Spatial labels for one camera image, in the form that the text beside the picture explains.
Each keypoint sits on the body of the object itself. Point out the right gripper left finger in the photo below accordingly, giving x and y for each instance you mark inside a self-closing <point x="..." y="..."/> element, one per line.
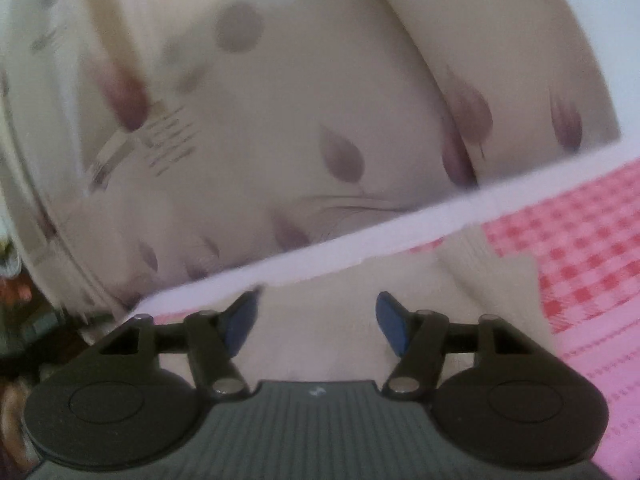
<point x="142" y="390"/>

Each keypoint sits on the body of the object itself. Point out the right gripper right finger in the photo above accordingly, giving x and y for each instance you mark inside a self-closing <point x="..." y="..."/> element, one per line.
<point x="490" y="389"/>

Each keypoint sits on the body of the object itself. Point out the beige knit sweater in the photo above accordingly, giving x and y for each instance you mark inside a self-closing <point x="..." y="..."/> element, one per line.
<point x="319" y="324"/>

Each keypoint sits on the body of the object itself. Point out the pink checkered bed sheet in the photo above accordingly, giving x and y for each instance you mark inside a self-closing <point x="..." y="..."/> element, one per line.
<point x="579" y="220"/>

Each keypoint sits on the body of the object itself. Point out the beige leaf-pattern curtain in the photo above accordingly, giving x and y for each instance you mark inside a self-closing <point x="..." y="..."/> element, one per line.
<point x="151" y="143"/>

